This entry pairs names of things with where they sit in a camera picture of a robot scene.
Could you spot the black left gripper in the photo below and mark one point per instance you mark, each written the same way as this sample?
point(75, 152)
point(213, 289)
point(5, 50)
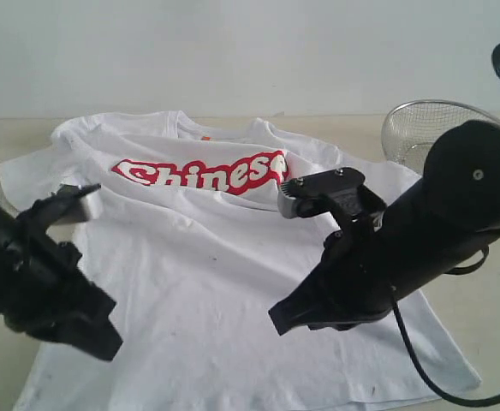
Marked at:
point(53, 301)

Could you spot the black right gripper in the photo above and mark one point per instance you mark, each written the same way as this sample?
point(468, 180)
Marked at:
point(350, 286)

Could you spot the white t-shirt red lettering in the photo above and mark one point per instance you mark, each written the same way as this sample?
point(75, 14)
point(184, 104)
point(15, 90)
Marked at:
point(190, 244)

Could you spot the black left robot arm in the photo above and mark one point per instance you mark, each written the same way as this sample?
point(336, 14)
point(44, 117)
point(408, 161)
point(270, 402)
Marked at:
point(15, 239)

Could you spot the metal wire mesh basket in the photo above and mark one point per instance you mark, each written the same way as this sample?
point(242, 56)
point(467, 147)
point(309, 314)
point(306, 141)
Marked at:
point(409, 130)

